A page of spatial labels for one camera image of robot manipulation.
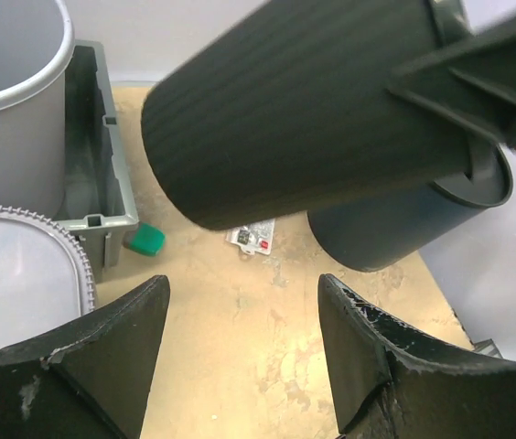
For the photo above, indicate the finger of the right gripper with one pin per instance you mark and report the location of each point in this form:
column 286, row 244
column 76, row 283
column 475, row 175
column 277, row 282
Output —
column 470, row 80

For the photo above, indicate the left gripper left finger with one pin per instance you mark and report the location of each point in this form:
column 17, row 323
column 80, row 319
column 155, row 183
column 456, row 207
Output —
column 89, row 378

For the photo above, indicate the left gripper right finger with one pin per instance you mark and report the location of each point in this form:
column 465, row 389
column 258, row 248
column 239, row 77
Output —
column 391, row 380

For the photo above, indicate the grey ribbed square bin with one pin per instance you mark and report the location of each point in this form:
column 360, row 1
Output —
column 46, row 279

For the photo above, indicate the dark blue round bin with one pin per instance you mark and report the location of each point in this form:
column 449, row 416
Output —
column 371, row 234

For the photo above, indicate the black round bin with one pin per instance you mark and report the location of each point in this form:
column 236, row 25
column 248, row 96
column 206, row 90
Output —
column 290, row 111

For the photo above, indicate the green small block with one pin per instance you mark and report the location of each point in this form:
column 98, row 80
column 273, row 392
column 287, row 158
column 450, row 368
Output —
column 146, row 240

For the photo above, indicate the grey plastic crate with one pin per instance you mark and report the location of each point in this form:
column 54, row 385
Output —
column 99, row 207

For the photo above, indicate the white ruler set package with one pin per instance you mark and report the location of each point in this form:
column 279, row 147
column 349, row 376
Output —
column 254, row 238

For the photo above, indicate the light grey round bin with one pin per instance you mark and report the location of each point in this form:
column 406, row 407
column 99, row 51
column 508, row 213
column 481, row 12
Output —
column 36, row 46

